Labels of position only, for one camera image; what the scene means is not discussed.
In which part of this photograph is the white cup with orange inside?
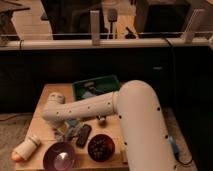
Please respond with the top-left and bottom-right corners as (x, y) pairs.
(14, 135), (41, 160)

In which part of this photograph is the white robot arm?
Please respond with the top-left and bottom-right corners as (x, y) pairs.
(41, 80), (175, 171)

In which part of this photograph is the dark brush in tray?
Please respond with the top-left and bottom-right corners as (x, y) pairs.
(84, 82), (99, 93)

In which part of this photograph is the grey blue sponge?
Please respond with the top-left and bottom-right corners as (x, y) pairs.
(82, 91), (95, 99)

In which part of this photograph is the green plastic tray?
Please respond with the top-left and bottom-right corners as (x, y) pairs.
(72, 75), (120, 101)

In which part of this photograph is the small dark round jar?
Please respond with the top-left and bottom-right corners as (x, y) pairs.
(97, 116), (106, 125)

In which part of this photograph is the black remote control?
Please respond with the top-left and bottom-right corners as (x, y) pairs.
(76, 124), (92, 148)

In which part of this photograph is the wooden table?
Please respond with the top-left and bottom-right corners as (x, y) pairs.
(15, 84), (130, 171)

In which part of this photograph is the brown bowl with food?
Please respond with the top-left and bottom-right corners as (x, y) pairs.
(87, 134), (115, 162)

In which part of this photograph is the purple bowl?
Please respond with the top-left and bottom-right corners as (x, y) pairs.
(43, 142), (75, 171)

